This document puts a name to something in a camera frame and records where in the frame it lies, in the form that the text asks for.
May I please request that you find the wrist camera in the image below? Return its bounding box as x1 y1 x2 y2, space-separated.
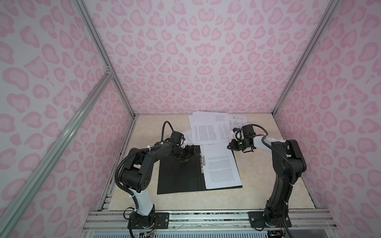
232 125 257 140
168 131 185 146

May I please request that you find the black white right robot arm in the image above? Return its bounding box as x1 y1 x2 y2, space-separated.
227 135 307 227

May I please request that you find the diagonal aluminium frame bar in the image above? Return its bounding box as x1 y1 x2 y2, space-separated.
1 72 114 238

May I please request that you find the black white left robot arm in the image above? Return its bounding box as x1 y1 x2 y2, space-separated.
114 141 200 219

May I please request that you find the orange and black folder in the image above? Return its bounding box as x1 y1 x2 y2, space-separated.
157 152 243 194

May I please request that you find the low text paper sheet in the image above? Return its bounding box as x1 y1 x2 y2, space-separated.
183 130 193 145

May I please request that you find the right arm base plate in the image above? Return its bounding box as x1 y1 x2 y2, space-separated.
248 211 292 230

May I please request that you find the aluminium corner frame post right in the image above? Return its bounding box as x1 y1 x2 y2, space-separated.
271 0 342 117

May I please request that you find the large text paper sheet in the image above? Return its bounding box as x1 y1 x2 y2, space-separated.
190 121 232 145

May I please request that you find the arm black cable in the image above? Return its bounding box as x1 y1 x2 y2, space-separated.
114 120 175 197
251 124 297 185

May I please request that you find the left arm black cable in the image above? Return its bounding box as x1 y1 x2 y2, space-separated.
114 120 175 197

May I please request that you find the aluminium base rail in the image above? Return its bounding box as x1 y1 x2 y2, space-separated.
80 209 341 238

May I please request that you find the technical drawing paper sheet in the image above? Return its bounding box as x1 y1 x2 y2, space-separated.
228 114 248 131

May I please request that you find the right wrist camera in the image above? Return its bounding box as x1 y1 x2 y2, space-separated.
232 125 257 140

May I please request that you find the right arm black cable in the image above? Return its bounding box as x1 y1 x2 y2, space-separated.
251 124 297 185

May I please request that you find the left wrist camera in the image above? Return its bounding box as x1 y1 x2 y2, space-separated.
168 131 185 146

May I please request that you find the aluminium corner frame post left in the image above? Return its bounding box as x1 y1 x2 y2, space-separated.
72 0 136 119

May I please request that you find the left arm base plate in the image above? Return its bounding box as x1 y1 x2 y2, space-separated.
128 212 169 230

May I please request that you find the aluminium corner frame post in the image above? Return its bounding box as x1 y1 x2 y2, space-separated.
271 0 342 117
72 0 136 119

